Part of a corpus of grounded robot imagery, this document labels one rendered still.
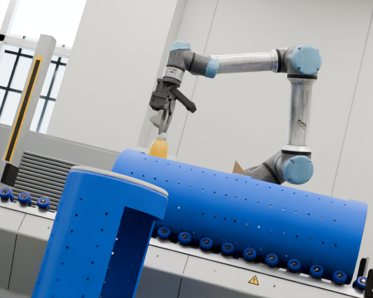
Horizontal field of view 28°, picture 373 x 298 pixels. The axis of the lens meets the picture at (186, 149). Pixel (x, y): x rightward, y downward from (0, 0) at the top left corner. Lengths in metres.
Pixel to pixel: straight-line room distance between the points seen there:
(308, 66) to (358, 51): 2.83
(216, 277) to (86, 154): 1.91
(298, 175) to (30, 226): 1.02
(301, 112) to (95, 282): 1.27
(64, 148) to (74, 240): 2.37
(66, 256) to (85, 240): 0.07
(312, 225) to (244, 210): 0.23
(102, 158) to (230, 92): 1.62
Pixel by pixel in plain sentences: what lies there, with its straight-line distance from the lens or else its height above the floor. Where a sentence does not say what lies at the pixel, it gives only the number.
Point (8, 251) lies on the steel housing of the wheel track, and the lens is 2.69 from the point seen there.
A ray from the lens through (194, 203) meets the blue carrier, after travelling 2.50.
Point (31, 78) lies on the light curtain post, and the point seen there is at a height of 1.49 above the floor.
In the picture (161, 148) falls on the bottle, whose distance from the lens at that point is 2.69.
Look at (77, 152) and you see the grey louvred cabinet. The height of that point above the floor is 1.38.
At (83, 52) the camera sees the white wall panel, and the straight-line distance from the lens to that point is 5.46.
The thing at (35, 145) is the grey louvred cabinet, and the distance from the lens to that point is 4.31.
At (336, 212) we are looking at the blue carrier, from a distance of 2.49.
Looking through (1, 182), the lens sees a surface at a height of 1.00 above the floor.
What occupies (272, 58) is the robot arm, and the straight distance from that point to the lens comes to 2.98.
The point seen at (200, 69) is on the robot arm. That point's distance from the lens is 2.79.
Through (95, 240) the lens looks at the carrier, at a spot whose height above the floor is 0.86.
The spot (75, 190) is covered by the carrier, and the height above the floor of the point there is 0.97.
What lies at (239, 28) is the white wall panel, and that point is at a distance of 5.69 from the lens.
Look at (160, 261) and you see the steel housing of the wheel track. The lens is 2.51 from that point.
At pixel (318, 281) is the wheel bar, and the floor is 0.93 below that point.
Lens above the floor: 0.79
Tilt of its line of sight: 11 degrees up
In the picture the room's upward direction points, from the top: 15 degrees clockwise
